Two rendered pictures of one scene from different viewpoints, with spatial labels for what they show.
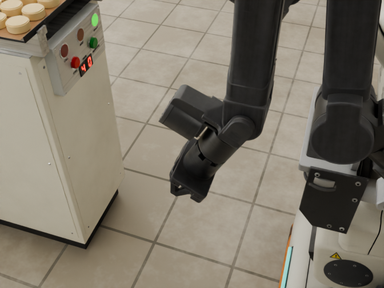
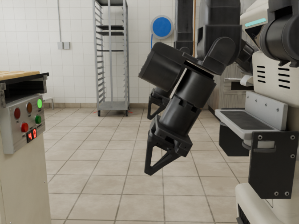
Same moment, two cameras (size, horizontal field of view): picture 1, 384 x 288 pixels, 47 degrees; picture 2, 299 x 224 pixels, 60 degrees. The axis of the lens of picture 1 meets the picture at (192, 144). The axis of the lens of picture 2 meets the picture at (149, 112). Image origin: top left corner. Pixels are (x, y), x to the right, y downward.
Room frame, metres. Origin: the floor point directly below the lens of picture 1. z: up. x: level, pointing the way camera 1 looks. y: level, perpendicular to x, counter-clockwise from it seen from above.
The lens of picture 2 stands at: (0.09, 0.17, 0.98)
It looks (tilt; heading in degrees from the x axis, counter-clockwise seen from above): 12 degrees down; 342
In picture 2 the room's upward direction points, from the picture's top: straight up
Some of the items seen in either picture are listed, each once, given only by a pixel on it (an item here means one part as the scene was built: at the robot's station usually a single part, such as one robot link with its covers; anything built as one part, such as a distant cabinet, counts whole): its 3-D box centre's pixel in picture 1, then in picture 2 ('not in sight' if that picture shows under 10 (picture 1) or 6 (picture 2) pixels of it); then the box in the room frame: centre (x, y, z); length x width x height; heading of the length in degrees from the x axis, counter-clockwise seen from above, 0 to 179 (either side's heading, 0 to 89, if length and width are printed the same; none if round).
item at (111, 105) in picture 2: not in sight; (113, 58); (4.43, -0.60, 0.93); 0.64 x 0.51 x 1.78; 163
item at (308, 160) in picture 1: (343, 147); (255, 136); (0.64, -0.31, 0.77); 0.28 x 0.16 x 0.22; 162
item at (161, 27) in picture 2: not in sight; (161, 48); (4.51, -1.48, 1.10); 0.41 x 0.15 x 1.10; 70
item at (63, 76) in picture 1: (77, 48); (25, 120); (1.01, 0.30, 0.77); 0.24 x 0.04 x 0.14; 162
